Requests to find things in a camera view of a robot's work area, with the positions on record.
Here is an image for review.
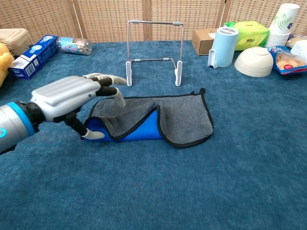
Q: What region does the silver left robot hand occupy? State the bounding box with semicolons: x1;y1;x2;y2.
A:
30;73;128;140

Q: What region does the grey and blue cloth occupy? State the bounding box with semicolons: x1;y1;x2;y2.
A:
81;88;214;149

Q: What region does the blue toothpaste box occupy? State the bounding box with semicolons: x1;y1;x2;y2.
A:
8;34;59;81

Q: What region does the clear plastic snack bottle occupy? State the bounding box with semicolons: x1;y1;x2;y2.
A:
56;36;93;56

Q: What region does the yellow plush toy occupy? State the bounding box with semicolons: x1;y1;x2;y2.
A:
0;42;15;87

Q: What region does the beige lidded lunch box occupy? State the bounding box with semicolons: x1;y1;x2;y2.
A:
0;28;31;56

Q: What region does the woven bamboo folding screen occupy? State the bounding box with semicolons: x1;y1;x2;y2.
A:
0;0;307;45

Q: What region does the teal carpet table mat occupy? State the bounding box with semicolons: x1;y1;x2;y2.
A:
0;40;307;230

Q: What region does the brown cardboard box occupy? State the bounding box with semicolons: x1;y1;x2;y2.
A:
191;28;220;56

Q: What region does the light blue cylindrical cup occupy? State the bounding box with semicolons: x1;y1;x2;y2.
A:
207;26;239;69

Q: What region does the beige upturned bowl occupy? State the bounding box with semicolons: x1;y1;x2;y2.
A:
234;46;274;78

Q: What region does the green tissue pack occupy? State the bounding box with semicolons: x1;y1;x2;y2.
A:
223;21;271;52

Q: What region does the blue biscuit snack bag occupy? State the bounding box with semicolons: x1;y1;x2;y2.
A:
266;45;307;75

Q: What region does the stack of paper cups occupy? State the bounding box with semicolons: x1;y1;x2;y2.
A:
264;3;300;48

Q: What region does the metal wire rack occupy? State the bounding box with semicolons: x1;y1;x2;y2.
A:
125;19;185;87

